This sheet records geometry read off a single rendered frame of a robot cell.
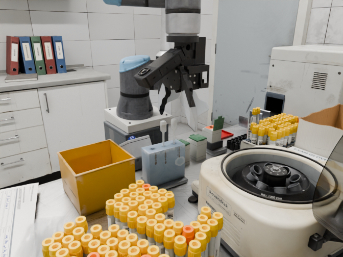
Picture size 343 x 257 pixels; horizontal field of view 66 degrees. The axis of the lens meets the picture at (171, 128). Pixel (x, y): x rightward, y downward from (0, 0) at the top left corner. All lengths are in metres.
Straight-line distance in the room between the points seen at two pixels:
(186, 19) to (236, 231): 0.41
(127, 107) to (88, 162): 0.41
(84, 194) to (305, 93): 0.82
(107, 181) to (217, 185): 0.24
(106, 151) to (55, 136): 1.67
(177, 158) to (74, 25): 2.41
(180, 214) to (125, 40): 2.70
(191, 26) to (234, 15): 2.33
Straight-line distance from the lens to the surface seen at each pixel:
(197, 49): 0.62
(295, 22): 2.53
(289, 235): 0.43
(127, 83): 1.02
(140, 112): 1.04
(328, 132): 0.74
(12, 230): 0.60
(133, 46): 3.19
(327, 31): 2.48
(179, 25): 0.58
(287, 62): 1.10
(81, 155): 0.68
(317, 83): 1.05
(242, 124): 1.03
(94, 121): 2.42
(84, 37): 2.96
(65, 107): 2.31
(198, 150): 0.78
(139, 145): 0.74
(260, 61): 2.70
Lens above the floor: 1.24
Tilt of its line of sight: 20 degrees down
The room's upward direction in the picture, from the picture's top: straight up
